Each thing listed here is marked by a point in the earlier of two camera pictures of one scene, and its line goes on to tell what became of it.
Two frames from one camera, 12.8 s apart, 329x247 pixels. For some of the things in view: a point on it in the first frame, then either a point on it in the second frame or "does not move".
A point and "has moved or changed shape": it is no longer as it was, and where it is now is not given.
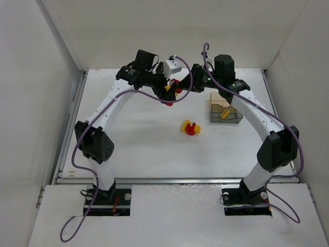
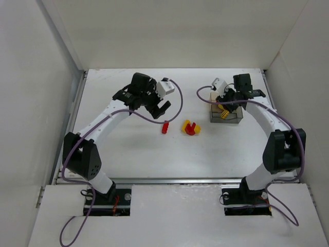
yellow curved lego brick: (167, 87) has moved or changed shape
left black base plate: (121, 206) does not move
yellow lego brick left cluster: (186, 121) does not move
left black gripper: (161, 89) to (153, 106)
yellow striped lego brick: (224, 113) does not move
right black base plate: (242, 201) does not move
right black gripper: (194, 81) to (226, 102)
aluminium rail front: (182, 181) does not move
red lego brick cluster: (189, 129) does not move
